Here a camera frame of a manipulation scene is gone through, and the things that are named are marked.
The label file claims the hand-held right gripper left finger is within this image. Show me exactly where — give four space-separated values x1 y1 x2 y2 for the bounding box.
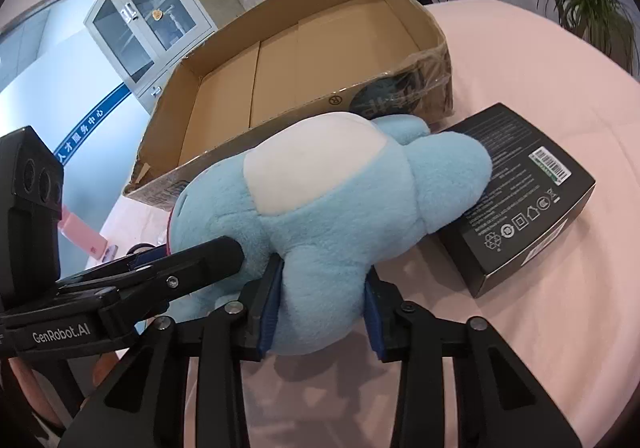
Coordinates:
60 255 283 448

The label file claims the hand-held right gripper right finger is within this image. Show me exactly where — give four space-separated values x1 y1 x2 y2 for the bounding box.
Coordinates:
365 273 583 448

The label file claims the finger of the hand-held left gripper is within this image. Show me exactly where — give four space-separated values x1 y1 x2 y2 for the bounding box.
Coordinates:
65 247 169 282
57 235 246 302

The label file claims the light blue plush toy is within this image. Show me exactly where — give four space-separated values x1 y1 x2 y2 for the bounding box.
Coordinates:
167 112 493 356

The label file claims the black product box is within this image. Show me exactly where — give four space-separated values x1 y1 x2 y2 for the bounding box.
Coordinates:
429 102 597 299

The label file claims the cardboard box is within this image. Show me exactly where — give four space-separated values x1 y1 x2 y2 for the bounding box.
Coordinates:
122 0 453 216

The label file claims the pink water bottle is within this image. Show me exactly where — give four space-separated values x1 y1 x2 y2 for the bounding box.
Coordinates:
57 212 108 263

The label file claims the grey glass-door cabinet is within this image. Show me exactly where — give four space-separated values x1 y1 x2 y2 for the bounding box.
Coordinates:
84 0 219 114

